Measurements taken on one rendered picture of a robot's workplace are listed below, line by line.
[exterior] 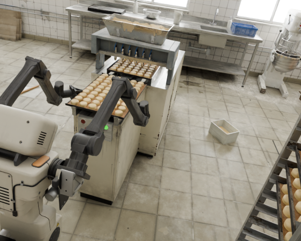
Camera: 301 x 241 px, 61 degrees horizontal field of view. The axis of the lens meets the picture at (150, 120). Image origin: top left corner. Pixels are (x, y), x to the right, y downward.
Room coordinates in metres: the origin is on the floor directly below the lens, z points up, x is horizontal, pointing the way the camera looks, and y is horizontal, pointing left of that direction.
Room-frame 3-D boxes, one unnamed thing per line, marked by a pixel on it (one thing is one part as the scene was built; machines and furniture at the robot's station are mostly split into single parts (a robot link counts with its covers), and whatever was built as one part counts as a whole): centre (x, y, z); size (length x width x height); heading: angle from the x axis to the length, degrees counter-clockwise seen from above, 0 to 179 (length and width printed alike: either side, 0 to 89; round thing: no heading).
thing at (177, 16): (4.80, -0.19, 0.98); 0.20 x 0.14 x 0.20; 39
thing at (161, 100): (2.73, 0.15, 0.42); 1.28 x 0.72 x 0.84; 171
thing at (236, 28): (4.87, -1.39, 0.95); 0.40 x 0.30 x 0.14; 91
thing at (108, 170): (1.77, 0.30, 0.45); 0.70 x 0.34 x 0.90; 171
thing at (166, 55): (2.27, 0.22, 1.01); 0.72 x 0.33 x 0.34; 81
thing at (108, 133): (1.41, 0.36, 0.77); 0.24 x 0.04 x 0.14; 81
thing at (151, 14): (4.95, 0.28, 0.94); 0.33 x 0.33 x 0.12
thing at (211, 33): (4.91, 0.03, 0.61); 3.40 x 0.70 x 1.22; 88
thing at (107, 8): (4.92, 1.08, 0.93); 0.60 x 0.40 x 0.01; 90
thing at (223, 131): (2.75, -0.93, 0.08); 0.30 x 0.22 x 0.16; 32
